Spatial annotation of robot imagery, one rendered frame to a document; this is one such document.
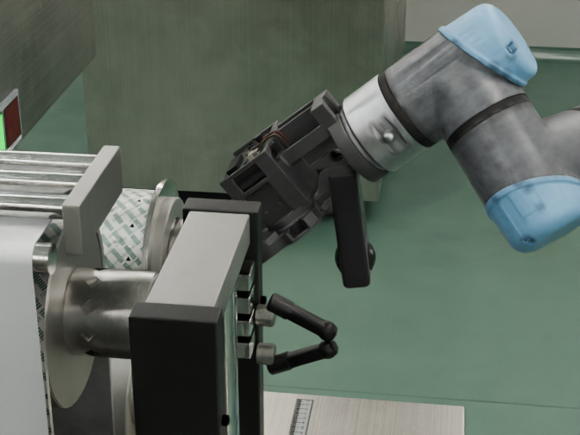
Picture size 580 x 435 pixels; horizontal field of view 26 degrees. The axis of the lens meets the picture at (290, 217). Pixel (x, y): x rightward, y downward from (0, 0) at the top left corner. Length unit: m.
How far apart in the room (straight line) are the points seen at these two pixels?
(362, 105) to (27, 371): 0.37
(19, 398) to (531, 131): 0.44
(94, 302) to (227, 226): 0.14
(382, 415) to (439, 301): 2.12
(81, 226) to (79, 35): 1.23
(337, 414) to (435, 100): 0.64
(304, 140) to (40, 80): 0.83
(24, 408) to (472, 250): 3.20
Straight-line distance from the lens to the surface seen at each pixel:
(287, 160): 1.07
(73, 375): 0.93
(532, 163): 0.99
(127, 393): 1.05
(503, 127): 1.00
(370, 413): 1.57
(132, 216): 1.13
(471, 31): 1.01
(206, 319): 0.69
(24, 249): 0.79
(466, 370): 3.37
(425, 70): 1.02
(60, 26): 1.92
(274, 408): 1.58
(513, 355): 3.45
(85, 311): 0.89
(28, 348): 0.82
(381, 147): 1.03
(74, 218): 0.79
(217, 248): 0.77
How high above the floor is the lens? 1.79
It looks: 25 degrees down
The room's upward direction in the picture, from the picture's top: straight up
